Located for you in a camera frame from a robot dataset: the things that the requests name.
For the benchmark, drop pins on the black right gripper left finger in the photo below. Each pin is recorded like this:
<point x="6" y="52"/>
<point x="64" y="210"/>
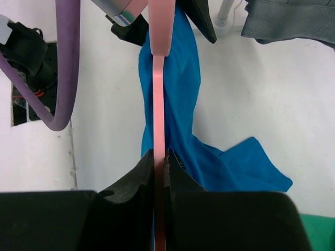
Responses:
<point x="119" y="217"/>

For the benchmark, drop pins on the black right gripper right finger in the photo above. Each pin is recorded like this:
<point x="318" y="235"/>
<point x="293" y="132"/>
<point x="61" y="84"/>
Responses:
<point x="196" y="219"/>

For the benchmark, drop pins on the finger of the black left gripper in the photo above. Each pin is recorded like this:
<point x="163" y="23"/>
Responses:
<point x="198" y="12"/>
<point x="135" y="33"/>

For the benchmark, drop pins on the pink hanger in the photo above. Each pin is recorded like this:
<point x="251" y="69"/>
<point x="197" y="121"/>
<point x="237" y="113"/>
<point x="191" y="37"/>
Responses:
<point x="161" y="19"/>

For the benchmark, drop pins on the blue t shirt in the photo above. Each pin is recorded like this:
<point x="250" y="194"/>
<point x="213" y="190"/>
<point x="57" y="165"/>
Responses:
<point x="244" y="167"/>

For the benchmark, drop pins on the green tank top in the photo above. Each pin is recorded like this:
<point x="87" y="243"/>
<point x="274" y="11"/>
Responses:
<point x="320" y="231"/>

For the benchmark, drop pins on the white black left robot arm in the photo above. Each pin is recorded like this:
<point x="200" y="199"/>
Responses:
<point x="25" y="49"/>

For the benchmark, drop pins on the grey pleated skirt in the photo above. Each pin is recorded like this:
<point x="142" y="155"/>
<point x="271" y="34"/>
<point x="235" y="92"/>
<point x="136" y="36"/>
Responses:
<point x="274" y="21"/>

